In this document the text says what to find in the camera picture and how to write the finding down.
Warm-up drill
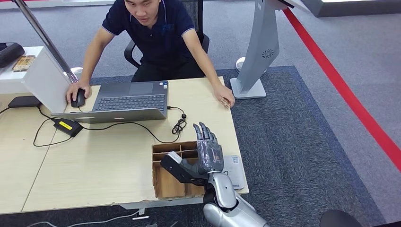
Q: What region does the black flat box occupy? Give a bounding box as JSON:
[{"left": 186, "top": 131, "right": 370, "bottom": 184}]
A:
[{"left": 8, "top": 96, "right": 43, "bottom": 109}]

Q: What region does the black office chair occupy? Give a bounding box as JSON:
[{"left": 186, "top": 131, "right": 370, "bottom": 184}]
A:
[{"left": 124, "top": 0, "right": 210, "bottom": 69}]

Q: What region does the person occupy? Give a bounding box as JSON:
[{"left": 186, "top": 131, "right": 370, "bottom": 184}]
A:
[{"left": 66, "top": 0, "right": 235, "bottom": 109}]

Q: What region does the silver metal pole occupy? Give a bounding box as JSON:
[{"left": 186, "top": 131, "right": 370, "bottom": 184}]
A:
[{"left": 12, "top": 0, "right": 79, "bottom": 85}]

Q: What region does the red floor tape stripe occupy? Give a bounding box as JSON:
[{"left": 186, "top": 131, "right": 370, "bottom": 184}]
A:
[{"left": 283, "top": 8, "right": 401, "bottom": 173}]

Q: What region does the wooden compartment organizer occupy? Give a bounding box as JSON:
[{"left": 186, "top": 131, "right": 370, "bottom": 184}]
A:
[{"left": 151, "top": 141, "right": 206, "bottom": 200}]

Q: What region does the black computer mouse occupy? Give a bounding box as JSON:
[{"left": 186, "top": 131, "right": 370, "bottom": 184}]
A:
[{"left": 70, "top": 88, "right": 86, "bottom": 108}]

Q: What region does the black rounded cover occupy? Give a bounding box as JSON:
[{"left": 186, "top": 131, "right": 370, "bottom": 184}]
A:
[{"left": 319, "top": 209, "right": 364, "bottom": 227}]

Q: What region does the black desktop device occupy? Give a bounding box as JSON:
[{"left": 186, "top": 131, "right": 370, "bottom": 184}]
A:
[{"left": 0, "top": 42, "right": 25, "bottom": 69}]

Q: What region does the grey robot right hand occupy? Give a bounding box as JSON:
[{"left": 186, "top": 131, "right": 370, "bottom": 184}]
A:
[{"left": 180, "top": 121, "right": 224, "bottom": 177}]

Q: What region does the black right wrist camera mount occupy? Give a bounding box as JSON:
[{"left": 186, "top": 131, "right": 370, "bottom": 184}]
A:
[{"left": 160, "top": 151, "right": 209, "bottom": 186}]

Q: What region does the white round object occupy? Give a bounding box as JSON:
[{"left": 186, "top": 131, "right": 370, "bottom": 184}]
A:
[{"left": 235, "top": 56, "right": 268, "bottom": 74}]

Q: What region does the grey laptop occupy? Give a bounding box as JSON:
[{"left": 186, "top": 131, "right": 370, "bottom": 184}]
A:
[{"left": 51, "top": 80, "right": 169, "bottom": 124}]

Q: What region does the white cable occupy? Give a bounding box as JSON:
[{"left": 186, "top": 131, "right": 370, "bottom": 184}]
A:
[{"left": 26, "top": 209, "right": 140, "bottom": 227}]

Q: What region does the grey kiosk stand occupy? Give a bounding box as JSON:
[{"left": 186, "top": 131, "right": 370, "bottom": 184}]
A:
[{"left": 230, "top": 0, "right": 309, "bottom": 100}]

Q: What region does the white round pole base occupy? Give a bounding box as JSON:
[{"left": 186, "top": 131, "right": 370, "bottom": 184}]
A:
[{"left": 62, "top": 66, "right": 81, "bottom": 79}]

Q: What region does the grey metal desk frame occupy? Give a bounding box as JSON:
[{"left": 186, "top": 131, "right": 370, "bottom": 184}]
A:
[{"left": 120, "top": 196, "right": 206, "bottom": 210}]

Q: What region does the white counter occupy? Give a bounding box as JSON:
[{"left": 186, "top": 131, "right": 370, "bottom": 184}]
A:
[{"left": 0, "top": 46, "right": 73, "bottom": 114}]

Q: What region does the black adapter with yellow label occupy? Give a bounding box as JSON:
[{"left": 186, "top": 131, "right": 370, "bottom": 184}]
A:
[{"left": 52, "top": 118, "right": 84, "bottom": 138}]

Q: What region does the person's left hand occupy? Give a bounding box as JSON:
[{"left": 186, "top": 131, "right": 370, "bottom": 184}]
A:
[{"left": 213, "top": 84, "right": 235, "bottom": 109}]

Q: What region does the dark grey carpet mat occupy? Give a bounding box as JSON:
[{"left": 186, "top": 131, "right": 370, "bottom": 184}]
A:
[{"left": 0, "top": 65, "right": 386, "bottom": 227}]

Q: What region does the grey lit platform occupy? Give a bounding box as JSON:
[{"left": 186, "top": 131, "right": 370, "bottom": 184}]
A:
[{"left": 301, "top": 0, "right": 401, "bottom": 18}]

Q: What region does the orange patterned card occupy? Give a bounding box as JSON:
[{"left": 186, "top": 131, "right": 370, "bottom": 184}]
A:
[{"left": 11, "top": 55, "right": 35, "bottom": 73}]

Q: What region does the black mains cable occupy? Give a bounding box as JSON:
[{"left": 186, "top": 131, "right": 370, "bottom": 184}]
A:
[{"left": 33, "top": 106, "right": 73, "bottom": 148}]

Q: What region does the black laptop power cable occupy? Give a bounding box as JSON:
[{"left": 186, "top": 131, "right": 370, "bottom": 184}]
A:
[{"left": 79, "top": 106, "right": 188, "bottom": 144}]

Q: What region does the open floor socket box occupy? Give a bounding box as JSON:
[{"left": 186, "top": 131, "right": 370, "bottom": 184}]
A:
[{"left": 131, "top": 208, "right": 150, "bottom": 221}]

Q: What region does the person's right hand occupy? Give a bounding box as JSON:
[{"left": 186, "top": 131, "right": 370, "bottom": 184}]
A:
[{"left": 66, "top": 80, "right": 92, "bottom": 104}]

